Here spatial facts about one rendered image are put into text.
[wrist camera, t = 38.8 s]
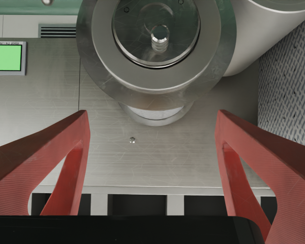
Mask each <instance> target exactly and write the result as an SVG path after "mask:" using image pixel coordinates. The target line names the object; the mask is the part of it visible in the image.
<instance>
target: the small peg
mask: <svg viewBox="0 0 305 244"><path fill-rule="evenodd" d="M168 41H169V29H168V28H167V27H166V26H165V25H162V24H159V25H156V26H154V27H153V28H152V31H151V43H152V49H153V50H154V51H155V52H157V53H162V52H164V51H166V49H167V47H168Z"/></svg>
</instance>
